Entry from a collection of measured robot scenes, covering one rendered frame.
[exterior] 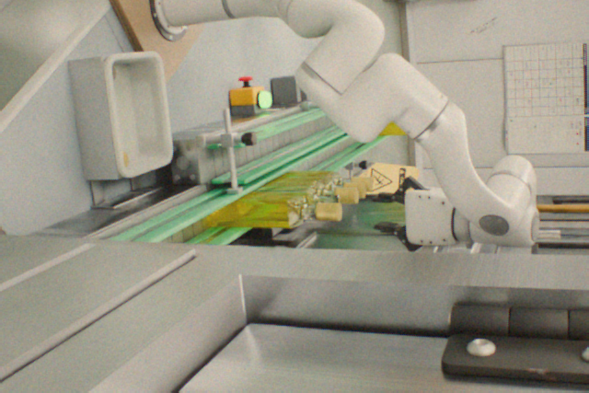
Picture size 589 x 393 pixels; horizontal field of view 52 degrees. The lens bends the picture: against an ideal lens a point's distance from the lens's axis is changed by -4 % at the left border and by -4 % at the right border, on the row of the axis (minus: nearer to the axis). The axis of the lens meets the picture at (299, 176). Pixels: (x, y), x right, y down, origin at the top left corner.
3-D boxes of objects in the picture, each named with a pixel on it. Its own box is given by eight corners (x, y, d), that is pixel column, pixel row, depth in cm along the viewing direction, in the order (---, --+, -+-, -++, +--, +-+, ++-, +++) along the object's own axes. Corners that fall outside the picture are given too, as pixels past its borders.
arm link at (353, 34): (267, 28, 110) (289, 52, 98) (317, -32, 107) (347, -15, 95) (320, 72, 117) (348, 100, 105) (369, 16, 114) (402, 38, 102)
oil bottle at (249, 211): (206, 226, 130) (303, 229, 122) (203, 201, 129) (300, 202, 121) (219, 219, 135) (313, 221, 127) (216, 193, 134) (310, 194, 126)
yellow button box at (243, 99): (230, 115, 168) (255, 114, 165) (227, 87, 166) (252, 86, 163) (242, 112, 174) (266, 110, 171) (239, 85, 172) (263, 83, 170)
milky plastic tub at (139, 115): (86, 181, 114) (123, 180, 111) (68, 59, 110) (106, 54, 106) (140, 163, 130) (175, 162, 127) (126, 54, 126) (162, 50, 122)
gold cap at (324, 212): (316, 223, 122) (337, 223, 121) (314, 205, 121) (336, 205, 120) (322, 217, 125) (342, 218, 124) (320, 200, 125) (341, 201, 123)
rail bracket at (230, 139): (201, 194, 128) (257, 194, 123) (191, 111, 124) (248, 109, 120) (208, 190, 130) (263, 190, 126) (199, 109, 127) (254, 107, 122)
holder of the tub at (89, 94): (88, 208, 116) (121, 209, 113) (67, 60, 110) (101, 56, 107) (142, 187, 131) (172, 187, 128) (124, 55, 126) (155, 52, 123)
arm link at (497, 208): (423, 116, 104) (513, 198, 106) (394, 164, 97) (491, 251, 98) (455, 89, 98) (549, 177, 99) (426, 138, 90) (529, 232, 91)
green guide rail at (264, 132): (207, 149, 130) (241, 148, 127) (206, 144, 130) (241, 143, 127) (397, 82, 289) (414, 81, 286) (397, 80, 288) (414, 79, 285)
